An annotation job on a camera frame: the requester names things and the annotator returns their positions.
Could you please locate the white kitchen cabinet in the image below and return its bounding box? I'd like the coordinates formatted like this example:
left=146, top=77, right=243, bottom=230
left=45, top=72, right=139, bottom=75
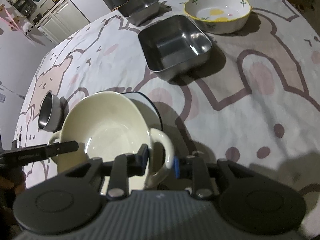
left=35, top=0, right=89, bottom=44

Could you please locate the person left hand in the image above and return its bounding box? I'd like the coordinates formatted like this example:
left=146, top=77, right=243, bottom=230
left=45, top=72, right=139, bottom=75
left=1, top=167, right=27, bottom=195

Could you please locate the cartoon animal print tablecloth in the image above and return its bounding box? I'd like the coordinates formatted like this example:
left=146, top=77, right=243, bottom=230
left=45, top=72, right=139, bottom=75
left=14, top=0, right=319, bottom=238

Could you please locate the white plate with leaf print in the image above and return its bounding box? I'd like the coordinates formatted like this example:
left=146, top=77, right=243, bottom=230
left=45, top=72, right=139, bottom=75
left=123, top=92, right=163, bottom=131

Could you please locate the cream bowl with handles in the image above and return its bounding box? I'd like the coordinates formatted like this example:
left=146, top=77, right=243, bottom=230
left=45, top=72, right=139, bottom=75
left=49, top=92, right=174, bottom=190

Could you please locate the round stainless steel bowl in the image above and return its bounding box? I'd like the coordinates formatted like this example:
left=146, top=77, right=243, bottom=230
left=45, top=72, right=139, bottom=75
left=38, top=91, right=62, bottom=132

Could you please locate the lemon print scalloped bowl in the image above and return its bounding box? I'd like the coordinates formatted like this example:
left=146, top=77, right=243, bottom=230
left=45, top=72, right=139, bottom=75
left=184, top=0, right=252, bottom=34

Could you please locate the rectangular steel tray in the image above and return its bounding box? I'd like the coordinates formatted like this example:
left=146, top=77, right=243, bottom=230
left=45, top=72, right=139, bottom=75
left=118, top=0, right=160, bottom=26
left=138, top=15, right=212, bottom=81

